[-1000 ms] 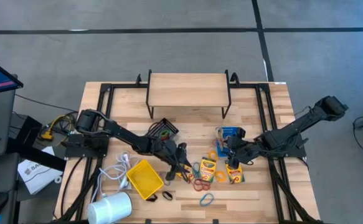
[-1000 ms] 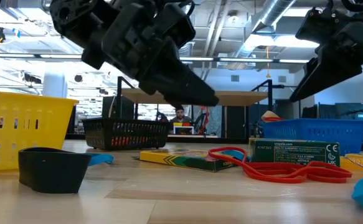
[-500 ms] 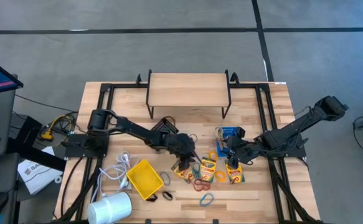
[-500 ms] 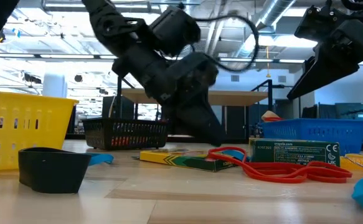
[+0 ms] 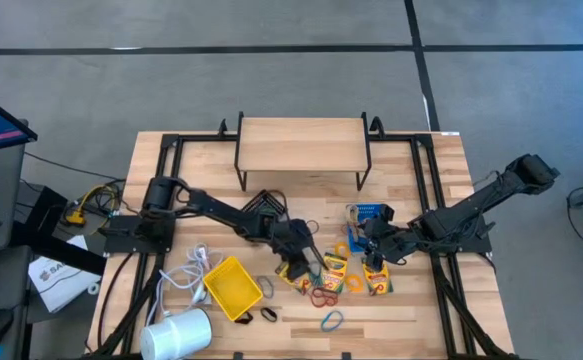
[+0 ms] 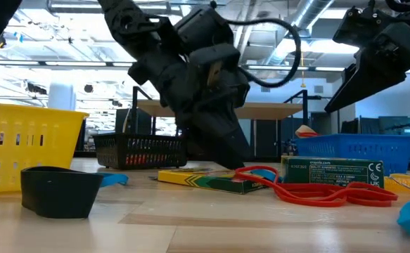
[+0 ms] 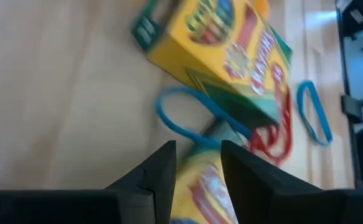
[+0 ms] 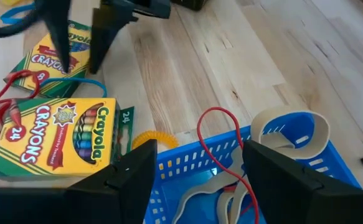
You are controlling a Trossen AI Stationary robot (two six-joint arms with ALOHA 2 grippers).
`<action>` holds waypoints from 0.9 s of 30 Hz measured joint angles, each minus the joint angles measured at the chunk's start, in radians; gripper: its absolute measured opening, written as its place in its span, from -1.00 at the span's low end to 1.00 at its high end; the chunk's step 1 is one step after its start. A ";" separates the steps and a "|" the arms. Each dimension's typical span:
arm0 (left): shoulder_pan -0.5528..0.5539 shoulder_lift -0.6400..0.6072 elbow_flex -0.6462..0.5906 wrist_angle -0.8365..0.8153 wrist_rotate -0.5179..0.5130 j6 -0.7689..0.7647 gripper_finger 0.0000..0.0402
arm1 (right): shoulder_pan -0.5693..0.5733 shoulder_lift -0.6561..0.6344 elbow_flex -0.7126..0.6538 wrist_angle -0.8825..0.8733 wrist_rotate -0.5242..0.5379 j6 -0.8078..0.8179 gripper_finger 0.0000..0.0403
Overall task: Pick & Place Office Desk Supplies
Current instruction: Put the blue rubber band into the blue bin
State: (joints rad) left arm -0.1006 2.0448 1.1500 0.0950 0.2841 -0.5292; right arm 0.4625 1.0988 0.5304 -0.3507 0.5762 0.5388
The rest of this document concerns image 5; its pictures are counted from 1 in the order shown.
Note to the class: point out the flat crayon box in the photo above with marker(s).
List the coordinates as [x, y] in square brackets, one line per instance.
[305, 286]
[378, 282]

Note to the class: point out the wide black rubber band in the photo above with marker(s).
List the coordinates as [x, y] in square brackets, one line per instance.
[243, 319]
[262, 315]

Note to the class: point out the blue plastic basket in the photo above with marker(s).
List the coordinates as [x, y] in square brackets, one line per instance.
[368, 209]

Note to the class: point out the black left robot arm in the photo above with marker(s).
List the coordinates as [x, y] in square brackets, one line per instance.
[211, 205]

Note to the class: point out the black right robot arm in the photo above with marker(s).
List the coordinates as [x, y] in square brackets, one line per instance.
[476, 200]

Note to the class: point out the green rubber band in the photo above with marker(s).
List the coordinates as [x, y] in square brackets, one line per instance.
[317, 279]

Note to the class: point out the yellow plastic basket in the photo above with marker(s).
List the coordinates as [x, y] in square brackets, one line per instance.
[231, 289]

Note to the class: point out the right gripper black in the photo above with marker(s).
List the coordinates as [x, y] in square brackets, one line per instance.
[386, 237]

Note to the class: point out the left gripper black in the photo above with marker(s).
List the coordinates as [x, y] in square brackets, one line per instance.
[293, 240]

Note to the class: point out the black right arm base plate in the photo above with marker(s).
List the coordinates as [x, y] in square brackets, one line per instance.
[466, 242]

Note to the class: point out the thick crayon box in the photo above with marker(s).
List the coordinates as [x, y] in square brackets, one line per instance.
[335, 272]

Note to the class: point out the black metal table frame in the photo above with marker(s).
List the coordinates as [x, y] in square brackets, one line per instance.
[169, 141]

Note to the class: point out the blue tape roll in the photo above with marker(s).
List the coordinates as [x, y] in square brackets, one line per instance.
[325, 327]

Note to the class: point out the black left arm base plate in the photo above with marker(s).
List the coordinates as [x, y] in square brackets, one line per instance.
[136, 240]

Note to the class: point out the grey-blue rubber band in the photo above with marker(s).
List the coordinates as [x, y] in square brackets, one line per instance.
[271, 292]

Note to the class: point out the black plastic basket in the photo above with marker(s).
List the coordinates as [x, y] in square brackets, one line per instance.
[263, 200]

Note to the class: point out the white label sticker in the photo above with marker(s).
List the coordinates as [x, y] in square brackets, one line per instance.
[449, 133]

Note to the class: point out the black monitor stand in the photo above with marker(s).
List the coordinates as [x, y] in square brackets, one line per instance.
[46, 205]

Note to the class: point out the wooden shelf with black legs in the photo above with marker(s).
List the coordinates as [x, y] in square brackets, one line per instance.
[301, 145]

